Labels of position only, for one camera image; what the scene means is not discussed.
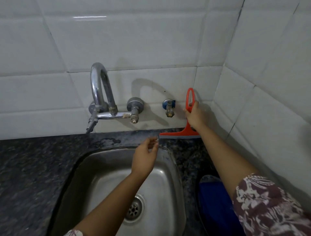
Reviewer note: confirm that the blue angle valve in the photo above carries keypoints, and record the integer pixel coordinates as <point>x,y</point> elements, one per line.
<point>168,107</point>

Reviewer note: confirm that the chrome wall tap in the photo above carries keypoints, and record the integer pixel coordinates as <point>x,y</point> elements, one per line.
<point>107,97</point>

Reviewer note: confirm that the blue cloth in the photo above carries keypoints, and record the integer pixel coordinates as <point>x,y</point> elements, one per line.
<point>216,206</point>

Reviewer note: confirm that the person's right hand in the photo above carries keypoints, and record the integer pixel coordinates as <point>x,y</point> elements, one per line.
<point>196,116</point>

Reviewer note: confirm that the person's right fingers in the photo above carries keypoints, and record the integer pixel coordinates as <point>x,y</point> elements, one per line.
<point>192,108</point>

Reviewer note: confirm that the person's left thumb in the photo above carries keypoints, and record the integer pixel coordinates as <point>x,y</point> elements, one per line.
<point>147,143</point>

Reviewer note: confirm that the person's left forearm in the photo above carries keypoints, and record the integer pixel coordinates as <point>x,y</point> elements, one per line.
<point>107,206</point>

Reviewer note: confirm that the stainless steel sink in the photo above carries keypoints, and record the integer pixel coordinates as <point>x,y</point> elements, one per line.
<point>116,192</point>

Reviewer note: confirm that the person's left hand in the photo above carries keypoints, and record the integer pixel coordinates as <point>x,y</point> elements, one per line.
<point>143,160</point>

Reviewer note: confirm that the red window squeegee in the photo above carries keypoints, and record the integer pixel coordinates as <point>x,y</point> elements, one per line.
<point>188,126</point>

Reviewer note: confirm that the sink drain strainer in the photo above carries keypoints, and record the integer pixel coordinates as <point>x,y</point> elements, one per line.
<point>133,208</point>

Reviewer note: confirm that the person's right forearm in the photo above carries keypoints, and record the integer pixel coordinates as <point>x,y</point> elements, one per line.
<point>228,160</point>

